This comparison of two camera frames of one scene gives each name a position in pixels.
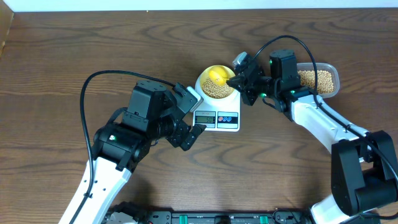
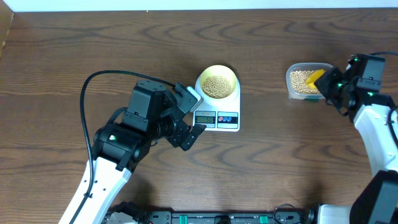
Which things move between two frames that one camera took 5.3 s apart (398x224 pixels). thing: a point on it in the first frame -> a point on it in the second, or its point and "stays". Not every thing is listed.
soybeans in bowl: (212, 89) stays
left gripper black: (180, 132) stays
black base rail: (146, 216) stays
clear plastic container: (328, 81) stays
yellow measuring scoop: (218, 74) -> (313, 77)
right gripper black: (239, 83) -> (323, 82)
